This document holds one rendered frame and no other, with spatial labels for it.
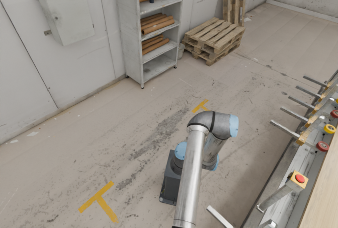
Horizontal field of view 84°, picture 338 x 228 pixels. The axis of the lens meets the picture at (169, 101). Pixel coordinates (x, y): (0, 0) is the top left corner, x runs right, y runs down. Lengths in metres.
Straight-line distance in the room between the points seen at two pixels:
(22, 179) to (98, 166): 0.80
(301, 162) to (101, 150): 2.15
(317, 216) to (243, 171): 1.13
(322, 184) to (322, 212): 0.20
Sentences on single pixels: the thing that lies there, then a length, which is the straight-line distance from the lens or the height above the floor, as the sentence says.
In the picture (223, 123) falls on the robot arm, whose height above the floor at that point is 1.43.
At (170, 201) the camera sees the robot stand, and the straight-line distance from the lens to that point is 2.25.
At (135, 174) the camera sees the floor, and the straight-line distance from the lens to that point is 2.38.
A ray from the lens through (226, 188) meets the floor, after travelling 2.44.
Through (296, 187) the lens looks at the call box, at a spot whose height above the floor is 1.18.
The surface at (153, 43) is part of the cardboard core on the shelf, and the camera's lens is 3.36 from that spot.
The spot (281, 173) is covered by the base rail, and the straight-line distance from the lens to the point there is 1.91.
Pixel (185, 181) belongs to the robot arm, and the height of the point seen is 1.38.
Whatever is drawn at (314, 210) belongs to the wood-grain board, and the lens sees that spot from 1.64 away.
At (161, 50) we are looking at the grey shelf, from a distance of 3.29.
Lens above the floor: 2.17
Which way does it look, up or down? 45 degrees down
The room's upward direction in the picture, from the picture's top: 4 degrees clockwise
